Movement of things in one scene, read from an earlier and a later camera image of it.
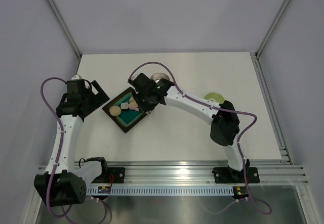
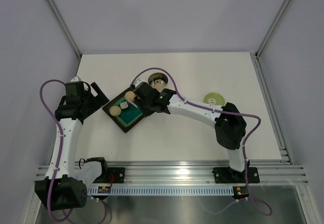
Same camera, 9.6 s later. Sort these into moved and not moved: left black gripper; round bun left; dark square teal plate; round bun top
Moved: round bun top
Not moved: round bun left; dark square teal plate; left black gripper
